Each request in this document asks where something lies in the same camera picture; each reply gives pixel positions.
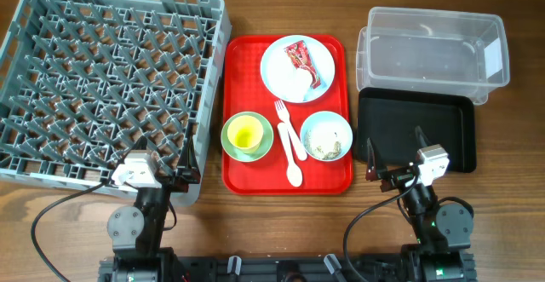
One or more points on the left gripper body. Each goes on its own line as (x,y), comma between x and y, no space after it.
(179,184)

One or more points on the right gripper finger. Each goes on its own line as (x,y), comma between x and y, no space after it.
(421,138)
(376,169)

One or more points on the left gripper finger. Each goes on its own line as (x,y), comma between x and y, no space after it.
(187,163)
(138,152)

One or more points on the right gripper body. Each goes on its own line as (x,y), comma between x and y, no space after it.
(396,179)

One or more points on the light blue bowl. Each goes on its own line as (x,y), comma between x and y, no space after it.
(335,121)

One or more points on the rice and food scraps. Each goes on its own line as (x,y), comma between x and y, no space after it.
(323,142)

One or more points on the yellow cup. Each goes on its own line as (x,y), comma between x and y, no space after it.
(245,132)

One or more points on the green saucer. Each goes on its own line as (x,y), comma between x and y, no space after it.
(262,150)

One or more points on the white napkin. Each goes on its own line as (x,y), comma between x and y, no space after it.
(300,83)

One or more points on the red snack wrapper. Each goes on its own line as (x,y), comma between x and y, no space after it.
(301,59)

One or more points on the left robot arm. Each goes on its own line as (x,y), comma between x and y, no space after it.
(136,231)

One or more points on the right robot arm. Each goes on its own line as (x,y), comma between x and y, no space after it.
(442,226)

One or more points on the black waste tray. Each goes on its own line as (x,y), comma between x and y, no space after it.
(389,117)

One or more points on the grey dishwasher rack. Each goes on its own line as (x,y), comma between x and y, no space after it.
(83,80)

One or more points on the white plastic spoon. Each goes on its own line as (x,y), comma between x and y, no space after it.
(293,172)

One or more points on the clear plastic bin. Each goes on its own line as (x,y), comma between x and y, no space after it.
(433,51)

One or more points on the red serving tray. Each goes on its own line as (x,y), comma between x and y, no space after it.
(244,91)

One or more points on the pink plastic fork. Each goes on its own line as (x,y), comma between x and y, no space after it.
(284,116)

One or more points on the light blue plate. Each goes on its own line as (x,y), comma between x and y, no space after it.
(277,69)

